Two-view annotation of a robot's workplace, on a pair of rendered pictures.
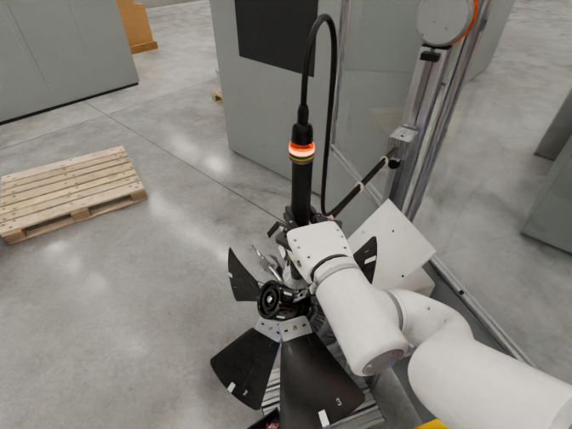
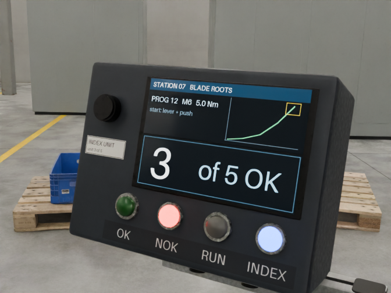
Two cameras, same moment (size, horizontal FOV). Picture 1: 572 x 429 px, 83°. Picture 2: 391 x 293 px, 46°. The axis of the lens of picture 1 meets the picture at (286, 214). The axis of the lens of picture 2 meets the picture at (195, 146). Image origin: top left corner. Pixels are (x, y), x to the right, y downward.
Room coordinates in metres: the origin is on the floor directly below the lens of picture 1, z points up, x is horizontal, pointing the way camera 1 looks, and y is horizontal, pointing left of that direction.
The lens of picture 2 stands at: (-0.42, 0.20, 1.28)
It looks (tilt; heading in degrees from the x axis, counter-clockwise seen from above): 13 degrees down; 46
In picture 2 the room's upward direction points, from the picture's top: 1 degrees clockwise
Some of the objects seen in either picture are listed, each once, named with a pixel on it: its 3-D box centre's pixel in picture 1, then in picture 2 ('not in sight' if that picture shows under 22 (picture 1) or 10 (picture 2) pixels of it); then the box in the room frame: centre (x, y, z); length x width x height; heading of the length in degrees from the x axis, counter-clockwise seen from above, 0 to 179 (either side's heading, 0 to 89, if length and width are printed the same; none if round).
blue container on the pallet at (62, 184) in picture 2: not in sight; (82, 176); (1.27, 3.13, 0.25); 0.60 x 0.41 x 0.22; 56
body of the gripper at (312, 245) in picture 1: (321, 252); not in sight; (0.39, -0.06, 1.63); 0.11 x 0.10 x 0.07; 19
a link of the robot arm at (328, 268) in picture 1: (334, 278); not in sight; (0.33, -0.08, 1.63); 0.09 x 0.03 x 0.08; 109
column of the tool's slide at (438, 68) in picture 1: (379, 248); not in sight; (1.07, -0.46, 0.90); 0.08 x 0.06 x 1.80; 53
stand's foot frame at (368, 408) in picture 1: (316, 399); not in sight; (0.68, -0.17, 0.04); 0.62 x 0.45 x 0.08; 108
